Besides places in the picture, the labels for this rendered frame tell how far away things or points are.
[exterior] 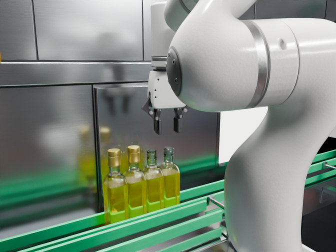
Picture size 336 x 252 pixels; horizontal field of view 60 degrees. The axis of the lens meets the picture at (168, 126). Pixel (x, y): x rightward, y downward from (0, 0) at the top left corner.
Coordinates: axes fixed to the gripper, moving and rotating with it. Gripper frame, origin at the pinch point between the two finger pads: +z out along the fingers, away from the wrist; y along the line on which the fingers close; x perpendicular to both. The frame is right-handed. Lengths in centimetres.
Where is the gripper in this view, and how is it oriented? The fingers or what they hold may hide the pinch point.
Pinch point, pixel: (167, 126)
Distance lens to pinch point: 80.0
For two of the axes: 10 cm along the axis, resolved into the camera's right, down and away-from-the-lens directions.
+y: -9.3, 0.8, -3.6
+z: 0.0, 9.8, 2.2
